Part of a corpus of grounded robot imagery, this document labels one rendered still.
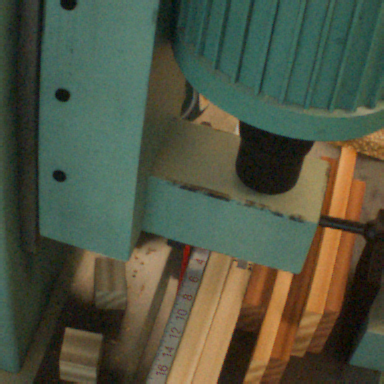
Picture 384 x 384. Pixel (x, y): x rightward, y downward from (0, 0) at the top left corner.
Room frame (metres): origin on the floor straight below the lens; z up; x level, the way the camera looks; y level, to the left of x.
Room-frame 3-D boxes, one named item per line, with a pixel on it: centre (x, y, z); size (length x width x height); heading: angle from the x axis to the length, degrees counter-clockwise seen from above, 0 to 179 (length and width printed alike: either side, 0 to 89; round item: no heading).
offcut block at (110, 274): (0.54, 0.06, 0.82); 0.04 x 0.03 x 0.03; 12
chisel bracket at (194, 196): (0.50, -0.04, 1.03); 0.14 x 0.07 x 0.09; 82
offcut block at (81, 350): (0.45, 0.08, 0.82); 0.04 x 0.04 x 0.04; 0
